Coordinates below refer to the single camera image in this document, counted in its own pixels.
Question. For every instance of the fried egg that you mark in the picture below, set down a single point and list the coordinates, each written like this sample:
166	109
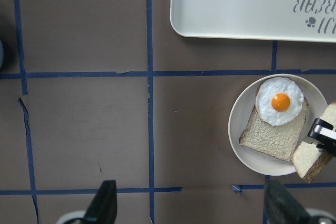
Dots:
278	101

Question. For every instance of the cream bear tray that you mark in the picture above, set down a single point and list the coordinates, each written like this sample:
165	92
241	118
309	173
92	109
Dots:
294	20

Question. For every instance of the bread slice on plate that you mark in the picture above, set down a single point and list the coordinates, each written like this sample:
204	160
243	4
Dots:
277	141

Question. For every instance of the bread slice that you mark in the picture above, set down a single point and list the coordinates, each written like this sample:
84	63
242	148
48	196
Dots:
277	141
307	159

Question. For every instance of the round cream plate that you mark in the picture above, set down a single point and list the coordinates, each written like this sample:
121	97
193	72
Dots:
238	121

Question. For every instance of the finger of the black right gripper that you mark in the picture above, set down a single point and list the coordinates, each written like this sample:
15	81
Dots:
322	135

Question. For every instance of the blue bowl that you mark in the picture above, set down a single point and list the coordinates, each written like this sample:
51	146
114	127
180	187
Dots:
1	54

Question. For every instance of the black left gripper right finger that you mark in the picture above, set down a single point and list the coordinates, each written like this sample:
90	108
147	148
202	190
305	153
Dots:
281	207

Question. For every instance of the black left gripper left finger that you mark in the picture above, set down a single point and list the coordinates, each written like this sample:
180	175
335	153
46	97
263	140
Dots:
103	208

